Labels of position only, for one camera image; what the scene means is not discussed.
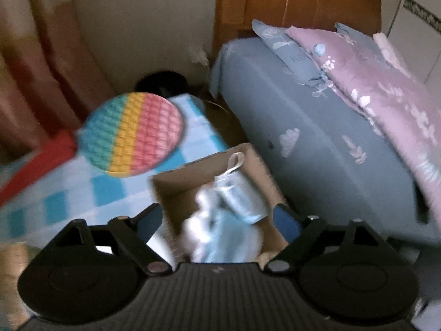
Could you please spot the blue checkered tablecloth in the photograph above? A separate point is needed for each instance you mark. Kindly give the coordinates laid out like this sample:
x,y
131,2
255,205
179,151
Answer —
x,y
77,189

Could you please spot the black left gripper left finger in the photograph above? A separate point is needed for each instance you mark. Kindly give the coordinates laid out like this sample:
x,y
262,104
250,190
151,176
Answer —
x,y
87,273

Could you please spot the wooden headboard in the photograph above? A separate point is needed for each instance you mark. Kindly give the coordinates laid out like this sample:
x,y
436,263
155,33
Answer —
x,y
233,18

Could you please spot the blue bed sheet mattress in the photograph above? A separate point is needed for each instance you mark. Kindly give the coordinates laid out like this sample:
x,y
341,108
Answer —
x,y
325,157

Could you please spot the rainbow pop-it mat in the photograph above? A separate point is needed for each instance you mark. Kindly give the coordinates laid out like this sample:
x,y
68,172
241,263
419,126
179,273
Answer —
x,y
131,134

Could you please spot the blue round doll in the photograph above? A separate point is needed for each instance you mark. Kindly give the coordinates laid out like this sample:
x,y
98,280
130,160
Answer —
x,y
231,240

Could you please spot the gold tissue pack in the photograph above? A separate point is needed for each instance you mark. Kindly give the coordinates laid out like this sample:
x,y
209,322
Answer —
x,y
15,257

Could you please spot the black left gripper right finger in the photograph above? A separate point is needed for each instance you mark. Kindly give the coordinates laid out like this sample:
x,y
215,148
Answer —
x,y
346,273

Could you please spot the brown cardboard box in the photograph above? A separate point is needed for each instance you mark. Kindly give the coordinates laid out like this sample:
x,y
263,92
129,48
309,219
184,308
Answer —
x,y
175,191

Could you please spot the blue floral pillow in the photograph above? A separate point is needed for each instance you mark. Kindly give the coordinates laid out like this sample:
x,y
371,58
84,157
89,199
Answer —
x,y
296,59

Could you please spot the red folded fan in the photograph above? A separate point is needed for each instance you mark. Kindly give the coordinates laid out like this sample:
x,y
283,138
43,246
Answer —
x,y
60,149

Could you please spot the clear jar white lid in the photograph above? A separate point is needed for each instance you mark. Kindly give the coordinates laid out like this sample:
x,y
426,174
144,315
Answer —
x,y
156,242

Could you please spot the pink floral pillow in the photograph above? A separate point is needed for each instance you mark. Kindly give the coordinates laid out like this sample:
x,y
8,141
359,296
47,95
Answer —
x,y
399,106

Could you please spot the pink satin curtain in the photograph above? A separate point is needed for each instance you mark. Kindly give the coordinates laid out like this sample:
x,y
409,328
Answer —
x,y
49,79

